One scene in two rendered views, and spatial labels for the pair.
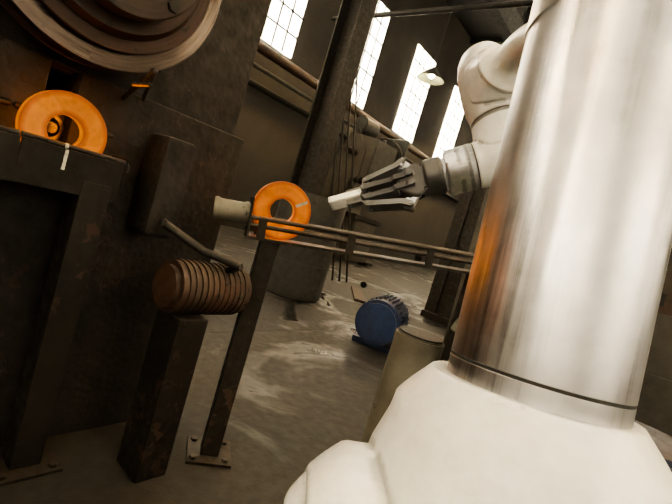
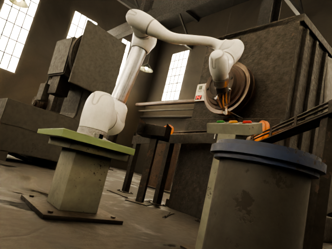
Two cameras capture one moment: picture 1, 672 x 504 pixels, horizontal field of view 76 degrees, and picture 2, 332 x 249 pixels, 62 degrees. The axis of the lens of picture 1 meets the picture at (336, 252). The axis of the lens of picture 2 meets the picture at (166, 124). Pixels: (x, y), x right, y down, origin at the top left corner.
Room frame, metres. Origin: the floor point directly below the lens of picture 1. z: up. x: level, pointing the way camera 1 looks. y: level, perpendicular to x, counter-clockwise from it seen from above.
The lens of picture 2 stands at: (0.95, -1.71, 0.30)
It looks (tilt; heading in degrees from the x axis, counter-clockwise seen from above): 10 degrees up; 103
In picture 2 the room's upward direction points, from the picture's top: 13 degrees clockwise
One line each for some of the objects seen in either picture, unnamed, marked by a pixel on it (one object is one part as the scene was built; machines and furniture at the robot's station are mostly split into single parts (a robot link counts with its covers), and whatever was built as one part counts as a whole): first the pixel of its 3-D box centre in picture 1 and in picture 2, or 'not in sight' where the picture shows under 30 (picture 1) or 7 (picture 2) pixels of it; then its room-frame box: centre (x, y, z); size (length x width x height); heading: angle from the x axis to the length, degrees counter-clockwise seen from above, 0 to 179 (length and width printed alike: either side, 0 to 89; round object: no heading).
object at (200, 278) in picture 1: (183, 364); not in sight; (1.06, 0.28, 0.27); 0.22 x 0.13 x 0.53; 142
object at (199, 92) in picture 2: not in sight; (206, 92); (0.67, 0.89, 1.15); 0.26 x 0.02 x 0.18; 142
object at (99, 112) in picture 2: not in sight; (99, 111); (0.25, -0.33, 0.54); 0.18 x 0.16 x 0.22; 93
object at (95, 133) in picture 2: not in sight; (93, 135); (0.26, -0.35, 0.41); 0.22 x 0.18 x 0.06; 138
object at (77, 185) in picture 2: not in sight; (78, 181); (0.25, -0.34, 0.16); 0.40 x 0.40 x 0.31; 51
